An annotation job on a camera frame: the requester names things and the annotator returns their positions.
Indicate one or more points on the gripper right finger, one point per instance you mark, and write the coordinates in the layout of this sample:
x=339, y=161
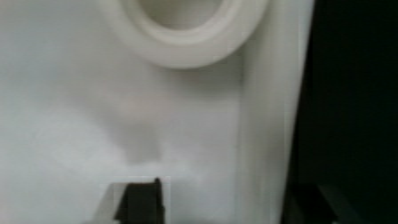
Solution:
x=316, y=206

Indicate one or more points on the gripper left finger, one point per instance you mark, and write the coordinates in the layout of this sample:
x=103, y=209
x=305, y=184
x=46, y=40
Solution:
x=140, y=205

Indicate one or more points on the white square tabletop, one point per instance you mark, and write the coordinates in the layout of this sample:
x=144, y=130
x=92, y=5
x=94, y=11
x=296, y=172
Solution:
x=112, y=122

